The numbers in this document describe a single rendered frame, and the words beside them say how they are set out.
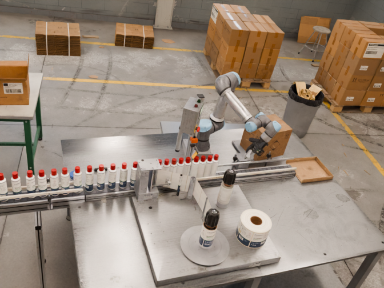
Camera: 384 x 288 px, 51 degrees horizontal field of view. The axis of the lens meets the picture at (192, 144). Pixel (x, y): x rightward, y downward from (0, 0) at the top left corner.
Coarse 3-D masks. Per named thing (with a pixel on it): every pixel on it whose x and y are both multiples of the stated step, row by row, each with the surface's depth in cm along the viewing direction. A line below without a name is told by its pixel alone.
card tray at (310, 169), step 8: (288, 160) 339; (296, 160) 343; (304, 160) 346; (312, 160) 349; (304, 168) 338; (312, 168) 340; (320, 168) 342; (296, 176) 328; (304, 176) 329; (312, 176) 331; (320, 176) 332; (328, 176) 328
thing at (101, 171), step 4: (100, 164) 262; (100, 168) 261; (100, 172) 262; (104, 172) 263; (100, 176) 264; (104, 176) 265; (100, 180) 266; (104, 180) 268; (100, 184) 268; (104, 184) 270; (100, 188) 270; (104, 188) 273
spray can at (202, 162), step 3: (201, 156) 287; (204, 156) 287; (201, 159) 287; (204, 159) 286; (201, 162) 287; (204, 162) 288; (201, 165) 288; (204, 165) 289; (198, 168) 291; (201, 168) 290; (204, 168) 291; (198, 171) 292; (201, 171) 292; (198, 174) 293; (201, 174) 293; (198, 177) 295
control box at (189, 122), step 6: (192, 102) 267; (186, 108) 260; (192, 108) 261; (198, 108) 263; (186, 114) 262; (192, 114) 261; (198, 114) 265; (186, 120) 265; (192, 120) 263; (180, 126) 269; (186, 126) 267; (192, 126) 266; (186, 132) 270; (192, 132) 269
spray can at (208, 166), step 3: (210, 156) 288; (207, 159) 289; (210, 159) 288; (207, 162) 289; (210, 162) 289; (207, 165) 290; (210, 165) 290; (207, 168) 292; (210, 168) 292; (204, 171) 295; (207, 171) 293; (204, 174) 296; (207, 174) 295
